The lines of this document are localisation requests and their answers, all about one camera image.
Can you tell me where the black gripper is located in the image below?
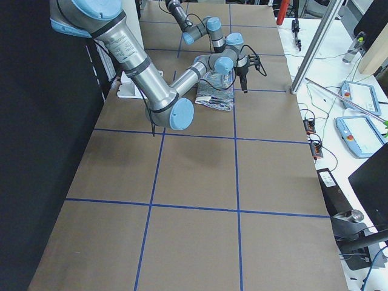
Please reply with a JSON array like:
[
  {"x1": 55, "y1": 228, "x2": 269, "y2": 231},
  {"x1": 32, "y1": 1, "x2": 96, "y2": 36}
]
[{"x1": 235, "y1": 55, "x2": 261, "y2": 93}]

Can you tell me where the striped polo shirt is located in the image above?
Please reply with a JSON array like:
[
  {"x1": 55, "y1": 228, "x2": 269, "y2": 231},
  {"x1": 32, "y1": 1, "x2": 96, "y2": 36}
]
[{"x1": 195, "y1": 71, "x2": 234, "y2": 112}]

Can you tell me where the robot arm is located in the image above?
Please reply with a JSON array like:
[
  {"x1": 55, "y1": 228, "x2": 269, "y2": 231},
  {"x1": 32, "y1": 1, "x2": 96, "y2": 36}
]
[
  {"x1": 50, "y1": 1, "x2": 261, "y2": 130},
  {"x1": 165, "y1": 1, "x2": 226, "y2": 53}
]

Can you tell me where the black tripod stick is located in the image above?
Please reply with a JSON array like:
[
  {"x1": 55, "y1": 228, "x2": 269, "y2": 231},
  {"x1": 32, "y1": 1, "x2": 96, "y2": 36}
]
[{"x1": 292, "y1": 0, "x2": 301, "y2": 51}]

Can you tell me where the red cylinder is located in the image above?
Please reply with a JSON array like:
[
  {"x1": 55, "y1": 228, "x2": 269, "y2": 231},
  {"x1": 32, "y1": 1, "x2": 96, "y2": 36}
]
[{"x1": 276, "y1": 0, "x2": 290, "y2": 25}]

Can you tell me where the far orange connector block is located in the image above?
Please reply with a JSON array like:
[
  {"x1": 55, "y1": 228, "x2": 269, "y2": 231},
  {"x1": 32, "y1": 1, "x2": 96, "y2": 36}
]
[{"x1": 303, "y1": 119, "x2": 316, "y2": 135}]

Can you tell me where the orange connector block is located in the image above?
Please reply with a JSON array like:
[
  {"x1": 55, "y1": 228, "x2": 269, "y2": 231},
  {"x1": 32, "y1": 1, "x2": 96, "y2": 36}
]
[
  {"x1": 309, "y1": 141, "x2": 323, "y2": 160},
  {"x1": 303, "y1": 119, "x2": 316, "y2": 135}
]

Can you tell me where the near orange connector block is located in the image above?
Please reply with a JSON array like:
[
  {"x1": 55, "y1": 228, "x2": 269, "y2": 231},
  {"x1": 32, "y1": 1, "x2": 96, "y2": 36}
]
[{"x1": 309, "y1": 141, "x2": 323, "y2": 160}]

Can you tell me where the clear water bottle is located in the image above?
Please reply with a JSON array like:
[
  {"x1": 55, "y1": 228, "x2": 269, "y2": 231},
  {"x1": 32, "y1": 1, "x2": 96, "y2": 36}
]
[{"x1": 342, "y1": 31, "x2": 366, "y2": 64}]

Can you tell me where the far teach pendant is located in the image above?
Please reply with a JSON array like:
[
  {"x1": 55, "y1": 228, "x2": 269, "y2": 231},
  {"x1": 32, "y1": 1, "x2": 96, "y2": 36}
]
[{"x1": 340, "y1": 81, "x2": 381, "y2": 116}]

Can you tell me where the teach pendant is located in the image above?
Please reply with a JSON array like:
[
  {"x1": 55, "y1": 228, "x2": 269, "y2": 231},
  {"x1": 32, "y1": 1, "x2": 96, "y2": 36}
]
[
  {"x1": 340, "y1": 81, "x2": 381, "y2": 116},
  {"x1": 335, "y1": 115, "x2": 386, "y2": 158}
]

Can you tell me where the near teach pendant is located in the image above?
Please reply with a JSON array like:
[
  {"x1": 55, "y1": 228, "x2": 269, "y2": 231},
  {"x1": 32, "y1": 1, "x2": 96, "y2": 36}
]
[{"x1": 335, "y1": 115, "x2": 386, "y2": 158}]

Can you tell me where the reacher grabber stick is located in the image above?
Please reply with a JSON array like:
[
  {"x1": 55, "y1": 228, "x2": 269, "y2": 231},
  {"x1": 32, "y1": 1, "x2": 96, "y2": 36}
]
[{"x1": 305, "y1": 78, "x2": 388, "y2": 129}]

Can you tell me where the black box with label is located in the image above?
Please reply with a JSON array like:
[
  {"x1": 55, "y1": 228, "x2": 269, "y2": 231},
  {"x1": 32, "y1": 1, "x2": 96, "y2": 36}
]
[{"x1": 317, "y1": 168, "x2": 353, "y2": 216}]

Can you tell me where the black monitor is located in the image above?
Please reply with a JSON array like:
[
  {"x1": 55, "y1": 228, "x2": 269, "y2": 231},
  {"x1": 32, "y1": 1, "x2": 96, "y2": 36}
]
[{"x1": 348, "y1": 144, "x2": 387, "y2": 230}]

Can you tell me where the aluminium frame post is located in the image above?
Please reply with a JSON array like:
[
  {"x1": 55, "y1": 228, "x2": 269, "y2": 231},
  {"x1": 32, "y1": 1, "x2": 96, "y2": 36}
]
[{"x1": 290, "y1": 0, "x2": 343, "y2": 94}]

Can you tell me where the white mounting pedestal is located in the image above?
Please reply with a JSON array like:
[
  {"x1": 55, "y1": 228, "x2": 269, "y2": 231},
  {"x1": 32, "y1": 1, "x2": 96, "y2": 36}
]
[{"x1": 109, "y1": 1, "x2": 145, "y2": 99}]

